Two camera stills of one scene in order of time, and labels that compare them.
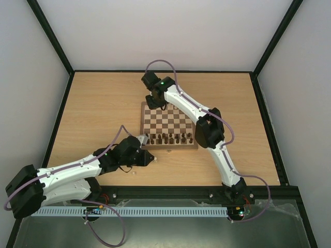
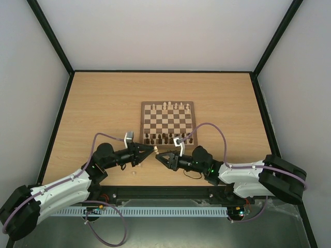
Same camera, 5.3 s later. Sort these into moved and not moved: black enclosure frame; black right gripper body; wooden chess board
Moved: black right gripper body
Not moved: wooden chess board; black enclosure frame
